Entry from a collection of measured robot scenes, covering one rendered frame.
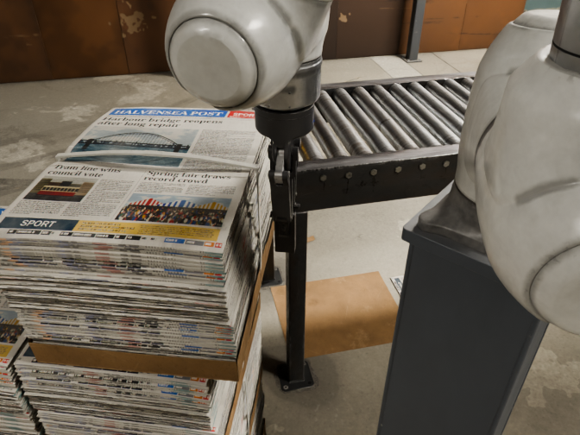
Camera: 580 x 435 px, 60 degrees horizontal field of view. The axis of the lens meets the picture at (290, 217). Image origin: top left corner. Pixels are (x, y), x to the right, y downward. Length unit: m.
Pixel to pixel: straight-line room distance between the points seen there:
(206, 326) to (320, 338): 1.26
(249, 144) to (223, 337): 0.29
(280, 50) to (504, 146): 0.19
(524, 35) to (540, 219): 0.26
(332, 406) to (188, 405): 0.98
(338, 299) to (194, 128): 1.32
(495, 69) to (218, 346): 0.46
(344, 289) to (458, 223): 1.40
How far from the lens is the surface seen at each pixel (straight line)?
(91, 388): 0.82
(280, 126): 0.62
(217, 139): 0.78
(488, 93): 0.60
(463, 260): 0.68
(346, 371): 1.79
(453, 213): 0.70
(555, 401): 1.91
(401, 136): 1.41
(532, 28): 0.61
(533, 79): 0.43
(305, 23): 0.42
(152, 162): 0.74
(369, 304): 2.01
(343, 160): 1.26
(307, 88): 0.60
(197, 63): 0.39
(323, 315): 1.95
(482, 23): 5.10
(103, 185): 0.70
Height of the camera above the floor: 1.41
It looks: 35 degrees down
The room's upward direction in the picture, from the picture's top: straight up
